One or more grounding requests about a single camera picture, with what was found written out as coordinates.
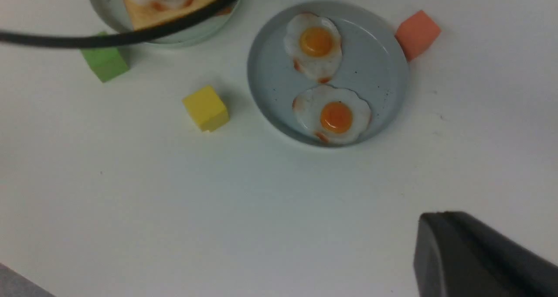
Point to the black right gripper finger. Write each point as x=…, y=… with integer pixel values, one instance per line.
x=457, y=255

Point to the grey blue egg plate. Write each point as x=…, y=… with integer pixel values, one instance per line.
x=373, y=66

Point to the orange foam cube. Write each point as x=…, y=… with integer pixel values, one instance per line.
x=416, y=34

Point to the yellow foam cube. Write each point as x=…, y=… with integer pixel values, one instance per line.
x=206, y=109

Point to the green foam cube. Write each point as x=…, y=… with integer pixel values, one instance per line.
x=106, y=63

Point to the mint green plate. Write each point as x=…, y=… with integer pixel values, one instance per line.
x=114, y=14

